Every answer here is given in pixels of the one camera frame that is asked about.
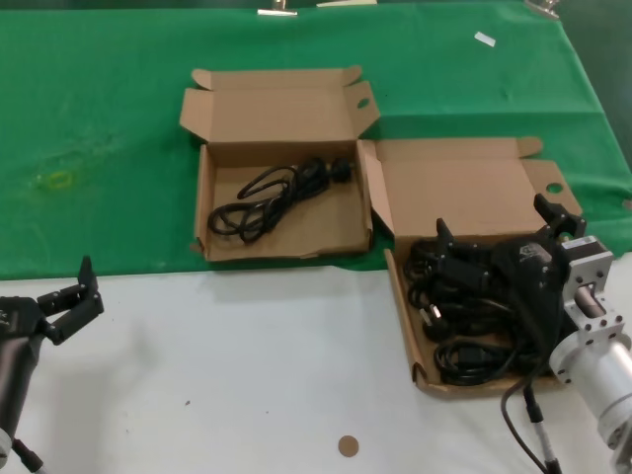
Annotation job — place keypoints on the white paper label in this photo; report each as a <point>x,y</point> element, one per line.
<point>485,39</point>

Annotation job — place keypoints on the round brown cardboard disc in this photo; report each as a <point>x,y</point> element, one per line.
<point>348,447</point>

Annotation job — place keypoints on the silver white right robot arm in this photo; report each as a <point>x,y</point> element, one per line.
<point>602,365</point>

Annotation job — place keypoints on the open brown cardboard box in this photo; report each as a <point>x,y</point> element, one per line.
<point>276,113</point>
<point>459,192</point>

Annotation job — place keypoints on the beige flat strip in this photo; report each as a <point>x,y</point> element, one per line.
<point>345,3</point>

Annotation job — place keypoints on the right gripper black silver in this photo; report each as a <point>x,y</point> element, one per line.
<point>530,264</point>

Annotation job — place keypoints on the metal table clamp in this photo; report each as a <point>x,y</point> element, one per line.
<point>277,10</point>
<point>543,7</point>

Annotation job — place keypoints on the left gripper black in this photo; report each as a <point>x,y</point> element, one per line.
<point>17,318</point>

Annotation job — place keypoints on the green tablecloth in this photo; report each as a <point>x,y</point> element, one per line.
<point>123,99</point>

